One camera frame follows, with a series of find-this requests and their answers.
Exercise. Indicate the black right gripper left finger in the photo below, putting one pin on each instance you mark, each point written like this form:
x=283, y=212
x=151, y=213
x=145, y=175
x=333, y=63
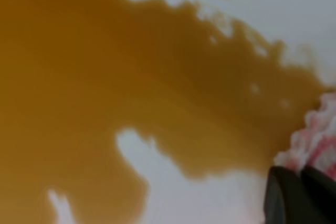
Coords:
x=286, y=200

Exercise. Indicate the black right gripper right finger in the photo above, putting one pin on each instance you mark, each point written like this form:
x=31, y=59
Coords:
x=321, y=190

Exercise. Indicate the pink white striped rag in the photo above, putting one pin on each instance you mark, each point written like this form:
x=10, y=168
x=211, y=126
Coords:
x=313, y=145

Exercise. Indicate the brown coffee spill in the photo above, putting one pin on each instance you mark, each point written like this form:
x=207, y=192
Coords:
x=122, y=111

